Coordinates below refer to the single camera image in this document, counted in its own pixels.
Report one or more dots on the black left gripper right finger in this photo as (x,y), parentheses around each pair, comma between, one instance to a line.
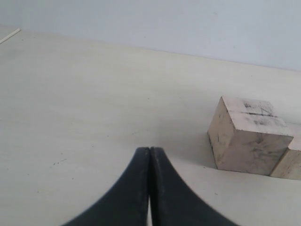
(172,202)

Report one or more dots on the largest marked wooden cube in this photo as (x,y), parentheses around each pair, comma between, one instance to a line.
(247,136)

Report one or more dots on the second largest wooden cube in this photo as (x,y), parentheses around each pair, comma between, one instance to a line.
(289,166)

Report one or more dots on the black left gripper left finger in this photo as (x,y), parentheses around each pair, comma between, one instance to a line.
(126,202)

